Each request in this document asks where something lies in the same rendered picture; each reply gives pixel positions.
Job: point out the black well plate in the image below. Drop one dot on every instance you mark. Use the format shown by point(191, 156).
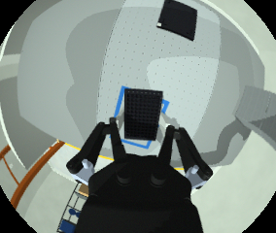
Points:
point(148, 118)

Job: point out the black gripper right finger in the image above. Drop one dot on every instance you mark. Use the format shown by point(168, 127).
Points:
point(196, 170)

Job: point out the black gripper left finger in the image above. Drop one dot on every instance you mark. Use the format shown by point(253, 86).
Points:
point(80, 166)

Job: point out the blue tape outline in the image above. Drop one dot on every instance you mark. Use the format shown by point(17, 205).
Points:
point(166, 103)

